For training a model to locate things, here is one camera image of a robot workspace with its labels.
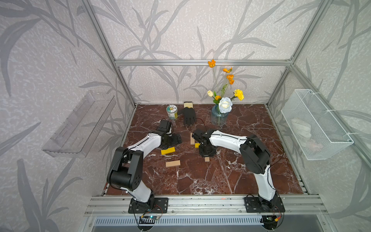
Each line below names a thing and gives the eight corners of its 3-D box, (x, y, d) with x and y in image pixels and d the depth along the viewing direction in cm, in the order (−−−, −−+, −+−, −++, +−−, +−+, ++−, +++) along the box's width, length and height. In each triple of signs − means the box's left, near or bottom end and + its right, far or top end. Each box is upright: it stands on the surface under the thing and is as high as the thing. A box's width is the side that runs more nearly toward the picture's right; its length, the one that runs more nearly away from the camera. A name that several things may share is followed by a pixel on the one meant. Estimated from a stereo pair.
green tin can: (167, 119, 113) (165, 112, 107) (168, 112, 118) (167, 104, 112) (177, 119, 113) (176, 112, 107) (178, 112, 118) (177, 104, 112)
